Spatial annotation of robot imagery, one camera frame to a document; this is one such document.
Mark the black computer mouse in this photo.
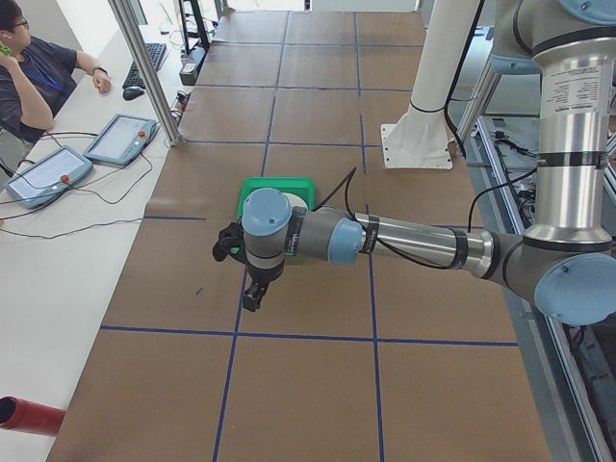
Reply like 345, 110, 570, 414
122, 86, 145, 101

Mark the near blue teach pendant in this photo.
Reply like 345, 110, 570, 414
5, 146, 93, 209

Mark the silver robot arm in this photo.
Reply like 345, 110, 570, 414
232, 1, 615, 325

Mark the black keyboard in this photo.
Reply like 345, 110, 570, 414
121, 42, 167, 90

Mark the far blue teach pendant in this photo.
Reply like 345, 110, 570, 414
83, 114, 158, 167

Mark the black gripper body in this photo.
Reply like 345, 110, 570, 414
247, 263, 284, 287

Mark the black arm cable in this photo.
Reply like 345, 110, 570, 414
315, 166, 541, 270

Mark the blue teach pendant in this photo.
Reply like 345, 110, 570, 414
83, 114, 158, 167
5, 146, 93, 209

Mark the white round plate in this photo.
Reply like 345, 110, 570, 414
284, 192, 309, 210

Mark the seated person dark shirt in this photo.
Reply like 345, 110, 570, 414
1, 1, 112, 143

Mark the red cylinder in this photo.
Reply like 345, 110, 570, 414
1, 397, 65, 437

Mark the green plastic tray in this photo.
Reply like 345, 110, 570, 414
237, 176, 317, 218

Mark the aluminium frame post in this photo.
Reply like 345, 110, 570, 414
108, 0, 183, 146

